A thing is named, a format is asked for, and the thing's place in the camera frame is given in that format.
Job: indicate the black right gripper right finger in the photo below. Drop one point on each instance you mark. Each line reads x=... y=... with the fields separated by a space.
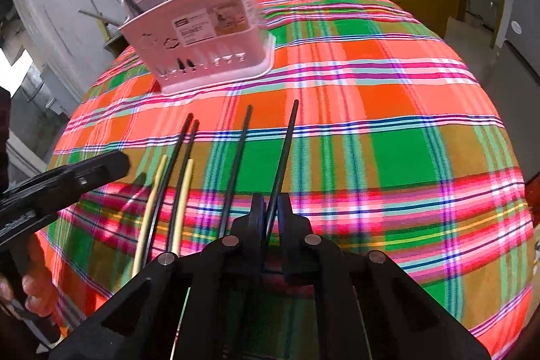
x=293 y=228

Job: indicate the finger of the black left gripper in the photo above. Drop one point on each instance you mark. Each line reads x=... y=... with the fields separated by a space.
x=34 y=204

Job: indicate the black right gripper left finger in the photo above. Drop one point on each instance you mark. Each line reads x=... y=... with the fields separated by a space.
x=250 y=229

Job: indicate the person's left hand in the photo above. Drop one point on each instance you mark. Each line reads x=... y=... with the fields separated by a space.
x=37 y=284

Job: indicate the yellow chopstick right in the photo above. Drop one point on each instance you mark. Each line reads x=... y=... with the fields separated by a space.
x=180 y=210

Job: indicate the yellow chopstick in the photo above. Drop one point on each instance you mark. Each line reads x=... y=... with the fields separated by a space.
x=145 y=224
x=180 y=210

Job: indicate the yellow chopstick left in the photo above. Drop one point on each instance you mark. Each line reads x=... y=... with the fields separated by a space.
x=145 y=224

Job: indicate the black chopstick left pair outer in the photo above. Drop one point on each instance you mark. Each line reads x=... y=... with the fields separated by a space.
x=161 y=192

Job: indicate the colourful plaid tablecloth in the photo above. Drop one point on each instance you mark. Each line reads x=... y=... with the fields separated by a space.
x=396 y=148

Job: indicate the pink plastic utensil basket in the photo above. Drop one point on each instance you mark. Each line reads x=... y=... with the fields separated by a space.
x=195 y=44

